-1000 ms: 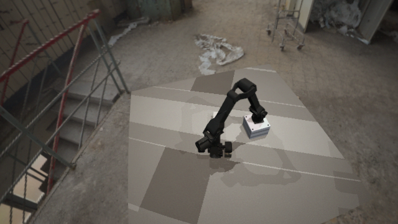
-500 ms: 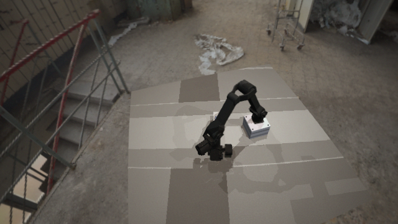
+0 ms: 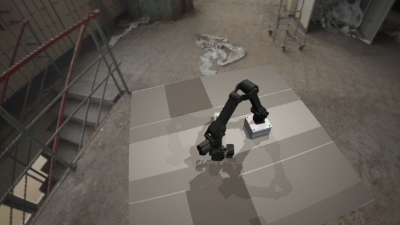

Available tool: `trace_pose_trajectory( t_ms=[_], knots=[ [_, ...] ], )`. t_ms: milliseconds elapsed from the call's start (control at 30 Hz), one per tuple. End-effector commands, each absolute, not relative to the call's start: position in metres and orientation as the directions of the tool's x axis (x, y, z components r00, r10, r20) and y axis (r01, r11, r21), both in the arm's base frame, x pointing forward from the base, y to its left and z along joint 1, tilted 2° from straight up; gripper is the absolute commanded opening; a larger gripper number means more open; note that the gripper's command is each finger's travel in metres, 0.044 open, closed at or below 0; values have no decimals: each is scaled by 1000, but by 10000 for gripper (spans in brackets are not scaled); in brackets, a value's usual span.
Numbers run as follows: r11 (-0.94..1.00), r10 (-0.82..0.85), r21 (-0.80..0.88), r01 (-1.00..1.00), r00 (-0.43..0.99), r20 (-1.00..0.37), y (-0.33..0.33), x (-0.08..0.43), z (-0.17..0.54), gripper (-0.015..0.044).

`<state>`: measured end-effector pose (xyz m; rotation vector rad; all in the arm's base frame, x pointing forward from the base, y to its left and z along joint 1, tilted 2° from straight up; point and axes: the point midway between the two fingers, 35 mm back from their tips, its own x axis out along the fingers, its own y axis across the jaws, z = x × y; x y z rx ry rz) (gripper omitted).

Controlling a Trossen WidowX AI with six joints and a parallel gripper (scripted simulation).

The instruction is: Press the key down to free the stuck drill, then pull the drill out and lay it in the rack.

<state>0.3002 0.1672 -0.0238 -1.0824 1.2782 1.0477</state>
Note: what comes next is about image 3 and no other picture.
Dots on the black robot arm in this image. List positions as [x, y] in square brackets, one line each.
[217, 128]

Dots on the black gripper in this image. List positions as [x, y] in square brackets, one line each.
[229, 149]

